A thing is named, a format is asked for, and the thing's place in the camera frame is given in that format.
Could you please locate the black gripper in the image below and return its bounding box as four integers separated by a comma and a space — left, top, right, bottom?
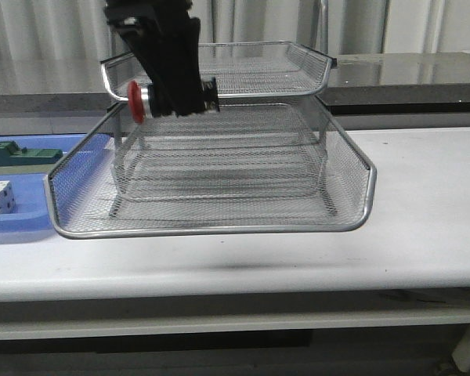
103, 0, 205, 116

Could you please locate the red emergency stop button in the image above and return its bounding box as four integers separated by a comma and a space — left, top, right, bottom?
127, 77, 220, 125

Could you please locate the silver mesh tray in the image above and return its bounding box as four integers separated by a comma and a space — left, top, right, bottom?
113, 154, 320, 201
42, 102, 378, 240
100, 40, 338, 103

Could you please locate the green terminal block module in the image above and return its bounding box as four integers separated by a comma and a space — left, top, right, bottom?
0, 141, 63, 167

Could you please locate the blue plastic tray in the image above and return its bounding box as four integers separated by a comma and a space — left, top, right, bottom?
0, 133, 110, 235

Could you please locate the grey stone counter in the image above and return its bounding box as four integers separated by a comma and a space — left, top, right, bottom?
0, 52, 470, 115

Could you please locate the grey metal rack frame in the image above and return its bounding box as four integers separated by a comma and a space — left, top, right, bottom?
105, 0, 338, 219

